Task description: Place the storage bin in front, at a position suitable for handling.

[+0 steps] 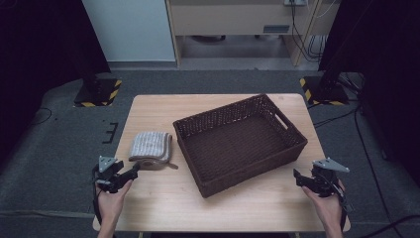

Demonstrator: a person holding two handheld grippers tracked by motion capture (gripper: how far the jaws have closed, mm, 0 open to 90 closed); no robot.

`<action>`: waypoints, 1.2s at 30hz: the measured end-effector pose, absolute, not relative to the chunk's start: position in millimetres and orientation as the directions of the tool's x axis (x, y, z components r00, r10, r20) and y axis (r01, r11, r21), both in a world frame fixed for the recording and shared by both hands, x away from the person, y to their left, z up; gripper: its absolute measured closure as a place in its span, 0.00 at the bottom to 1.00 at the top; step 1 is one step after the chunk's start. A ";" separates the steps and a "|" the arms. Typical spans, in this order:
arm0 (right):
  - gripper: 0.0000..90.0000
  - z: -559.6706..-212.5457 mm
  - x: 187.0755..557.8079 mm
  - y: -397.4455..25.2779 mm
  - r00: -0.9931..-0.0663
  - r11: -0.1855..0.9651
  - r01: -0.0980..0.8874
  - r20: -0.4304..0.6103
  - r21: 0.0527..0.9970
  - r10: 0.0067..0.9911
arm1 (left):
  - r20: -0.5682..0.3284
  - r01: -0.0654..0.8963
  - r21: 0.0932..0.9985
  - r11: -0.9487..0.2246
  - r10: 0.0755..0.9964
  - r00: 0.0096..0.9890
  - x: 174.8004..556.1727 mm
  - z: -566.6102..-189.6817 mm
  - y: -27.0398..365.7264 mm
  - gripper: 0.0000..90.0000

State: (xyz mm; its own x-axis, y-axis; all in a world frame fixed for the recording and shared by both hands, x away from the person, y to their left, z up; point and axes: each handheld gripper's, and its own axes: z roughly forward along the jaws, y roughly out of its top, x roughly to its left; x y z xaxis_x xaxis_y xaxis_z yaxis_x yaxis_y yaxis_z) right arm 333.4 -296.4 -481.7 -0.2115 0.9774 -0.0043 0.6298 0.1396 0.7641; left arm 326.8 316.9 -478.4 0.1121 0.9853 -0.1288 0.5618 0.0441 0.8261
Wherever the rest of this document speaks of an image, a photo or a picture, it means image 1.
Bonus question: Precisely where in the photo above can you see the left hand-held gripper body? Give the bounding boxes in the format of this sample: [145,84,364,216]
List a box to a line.
[92,155,127,194]

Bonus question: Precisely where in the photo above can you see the thick black floor cable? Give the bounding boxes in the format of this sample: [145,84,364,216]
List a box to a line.
[360,214,420,238]

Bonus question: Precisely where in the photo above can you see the brown wicker basket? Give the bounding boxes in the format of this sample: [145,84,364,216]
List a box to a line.
[172,93,309,198]

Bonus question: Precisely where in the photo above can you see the grey striped towel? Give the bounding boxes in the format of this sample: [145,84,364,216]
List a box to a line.
[128,131,179,172]

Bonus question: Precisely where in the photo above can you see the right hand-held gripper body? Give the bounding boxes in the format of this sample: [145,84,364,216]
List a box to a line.
[309,157,351,198]

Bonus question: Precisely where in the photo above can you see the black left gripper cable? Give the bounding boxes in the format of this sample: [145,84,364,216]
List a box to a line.
[91,165,103,226]

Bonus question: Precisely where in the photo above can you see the long black floor cable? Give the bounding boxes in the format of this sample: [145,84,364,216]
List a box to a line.
[354,105,405,238]

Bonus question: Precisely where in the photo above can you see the thin black floor cable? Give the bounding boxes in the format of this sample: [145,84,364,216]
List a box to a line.
[32,106,53,126]

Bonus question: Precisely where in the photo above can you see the person's left hand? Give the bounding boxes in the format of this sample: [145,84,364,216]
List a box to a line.
[96,179,134,221]

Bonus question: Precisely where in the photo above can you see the black stand base yellow stripes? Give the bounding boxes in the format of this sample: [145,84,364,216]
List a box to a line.
[299,75,350,107]
[73,77,123,108]

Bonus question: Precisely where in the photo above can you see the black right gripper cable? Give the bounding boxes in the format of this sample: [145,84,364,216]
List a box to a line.
[333,179,355,229]

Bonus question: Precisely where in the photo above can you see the black cable bundle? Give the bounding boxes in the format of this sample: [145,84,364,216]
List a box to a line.
[289,3,329,63]

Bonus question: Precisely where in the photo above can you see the beige cabinet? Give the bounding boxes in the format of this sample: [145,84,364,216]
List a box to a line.
[164,0,341,67]

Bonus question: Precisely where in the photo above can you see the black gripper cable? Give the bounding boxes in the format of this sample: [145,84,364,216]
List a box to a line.
[333,179,355,229]
[91,165,103,226]

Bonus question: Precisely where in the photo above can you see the person's right hand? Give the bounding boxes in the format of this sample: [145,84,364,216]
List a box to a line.
[301,183,347,229]

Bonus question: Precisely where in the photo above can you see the white partition panel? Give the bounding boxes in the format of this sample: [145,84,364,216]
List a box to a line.
[81,0,176,62]

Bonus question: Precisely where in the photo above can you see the dark curtain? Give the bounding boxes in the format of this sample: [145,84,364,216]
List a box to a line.
[0,0,112,163]
[318,0,420,186]

